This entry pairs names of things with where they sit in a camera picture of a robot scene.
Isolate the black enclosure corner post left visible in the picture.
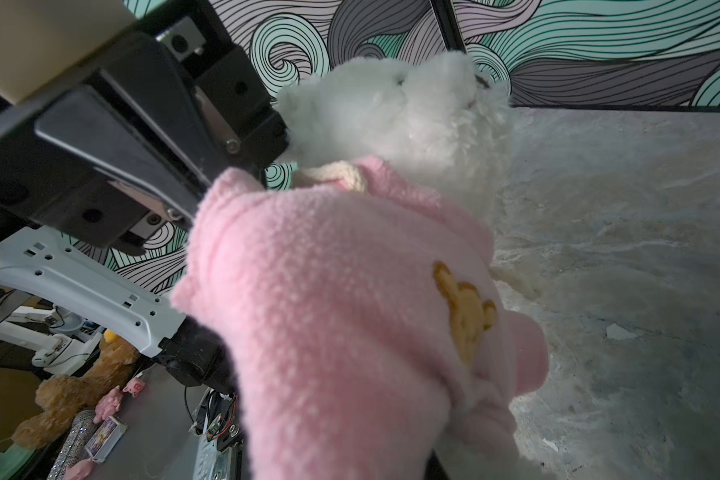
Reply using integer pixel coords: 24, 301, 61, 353
430, 0, 466, 52

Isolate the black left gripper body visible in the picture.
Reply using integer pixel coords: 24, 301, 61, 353
0, 1, 287, 255

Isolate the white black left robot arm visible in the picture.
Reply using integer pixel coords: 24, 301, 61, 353
0, 1, 287, 394

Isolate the small pink plush toy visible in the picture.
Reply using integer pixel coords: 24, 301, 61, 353
93, 376, 146, 425

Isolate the white plush teddy bear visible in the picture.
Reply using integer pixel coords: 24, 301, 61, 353
276, 52, 548, 479

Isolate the pink knitted bear sweater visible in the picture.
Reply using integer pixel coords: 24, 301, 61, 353
171, 157, 549, 479

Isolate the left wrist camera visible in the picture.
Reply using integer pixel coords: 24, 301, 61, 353
0, 0, 136, 104

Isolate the brown plush teddy background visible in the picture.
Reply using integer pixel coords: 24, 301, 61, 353
11, 337, 141, 450

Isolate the small printed card box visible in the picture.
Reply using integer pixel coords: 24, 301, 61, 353
85, 416, 128, 463

